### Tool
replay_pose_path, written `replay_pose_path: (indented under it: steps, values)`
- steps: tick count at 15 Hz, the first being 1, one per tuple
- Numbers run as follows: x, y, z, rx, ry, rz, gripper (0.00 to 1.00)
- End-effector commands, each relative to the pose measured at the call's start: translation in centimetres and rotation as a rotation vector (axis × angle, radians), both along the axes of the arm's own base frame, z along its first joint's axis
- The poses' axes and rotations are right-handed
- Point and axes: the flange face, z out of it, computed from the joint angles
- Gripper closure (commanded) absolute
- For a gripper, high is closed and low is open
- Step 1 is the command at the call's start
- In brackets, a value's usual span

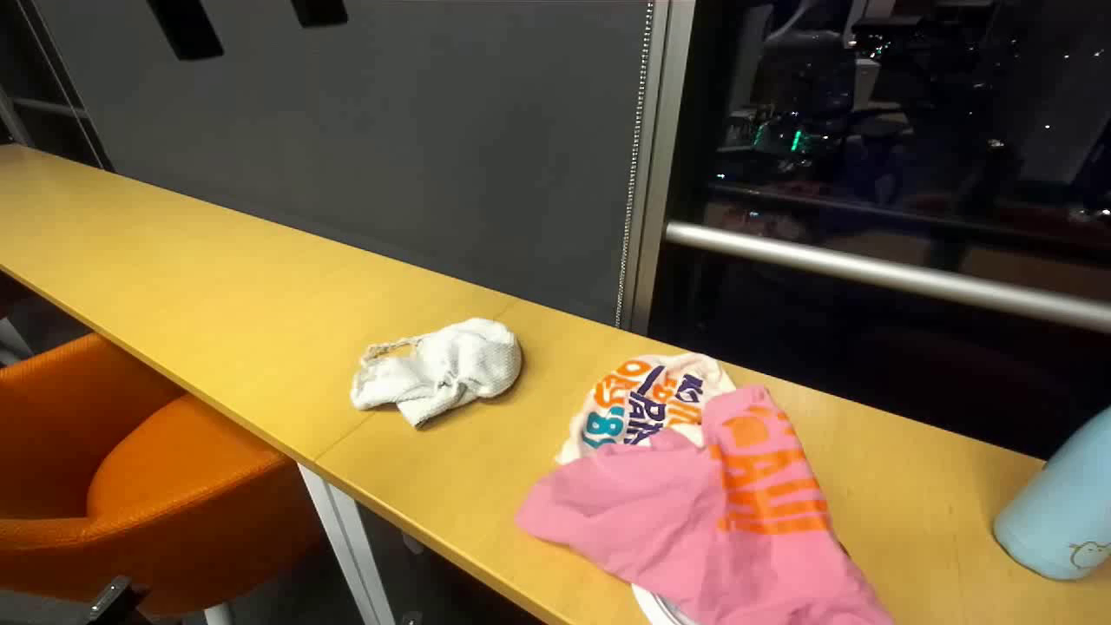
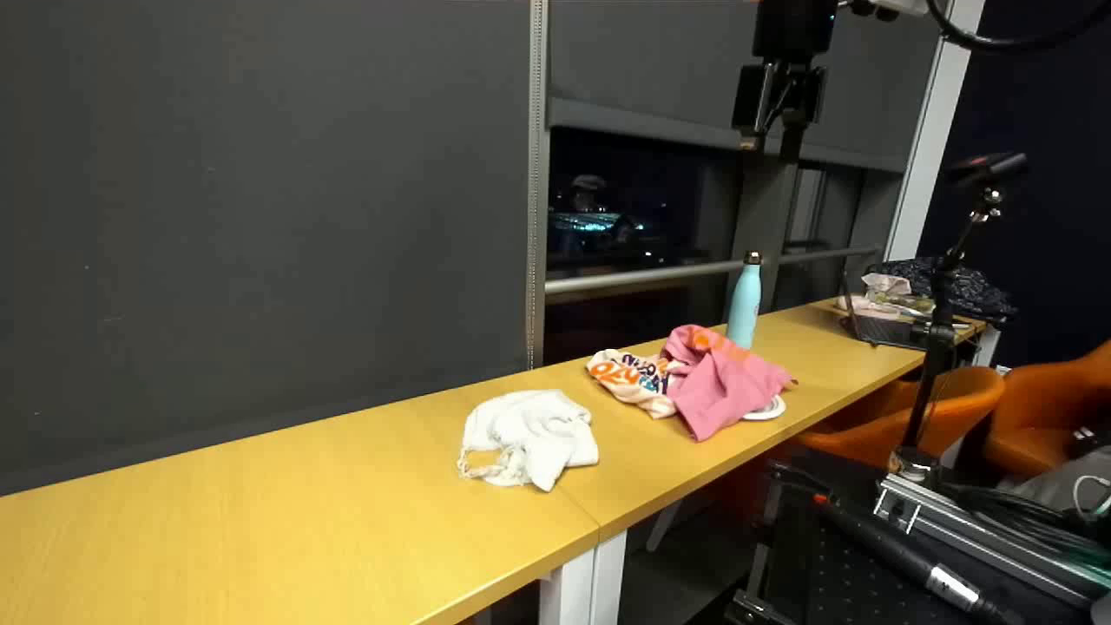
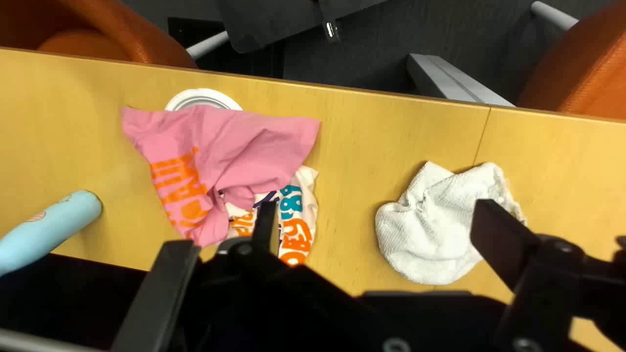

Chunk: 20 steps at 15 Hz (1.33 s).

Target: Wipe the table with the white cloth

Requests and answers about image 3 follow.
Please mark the white terry cloth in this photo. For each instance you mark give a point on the white terry cloth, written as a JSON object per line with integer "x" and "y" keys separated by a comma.
{"x": 422, "y": 236}

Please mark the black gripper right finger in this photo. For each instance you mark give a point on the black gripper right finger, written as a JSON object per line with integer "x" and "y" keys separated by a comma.
{"x": 514, "y": 255}

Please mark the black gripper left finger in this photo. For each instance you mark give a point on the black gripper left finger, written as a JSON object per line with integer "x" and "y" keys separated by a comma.
{"x": 156, "y": 296}

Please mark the white cloth with colourful letters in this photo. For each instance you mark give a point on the white cloth with colourful letters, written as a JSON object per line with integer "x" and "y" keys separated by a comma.
{"x": 295, "y": 228}

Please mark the pink cloth with orange print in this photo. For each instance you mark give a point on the pink cloth with orange print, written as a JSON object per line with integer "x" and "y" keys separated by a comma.
{"x": 227, "y": 144}

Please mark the orange chair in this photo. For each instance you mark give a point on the orange chair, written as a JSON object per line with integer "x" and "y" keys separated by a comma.
{"x": 579, "y": 66}
{"x": 98, "y": 27}

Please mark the silver chair tube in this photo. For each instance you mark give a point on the silver chair tube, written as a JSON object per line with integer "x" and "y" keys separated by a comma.
{"x": 553, "y": 15}
{"x": 207, "y": 44}

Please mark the grey table leg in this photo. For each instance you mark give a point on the grey table leg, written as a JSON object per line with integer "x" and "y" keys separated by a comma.
{"x": 450, "y": 79}

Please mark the black bag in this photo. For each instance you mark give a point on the black bag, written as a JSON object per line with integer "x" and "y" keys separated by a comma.
{"x": 274, "y": 23}

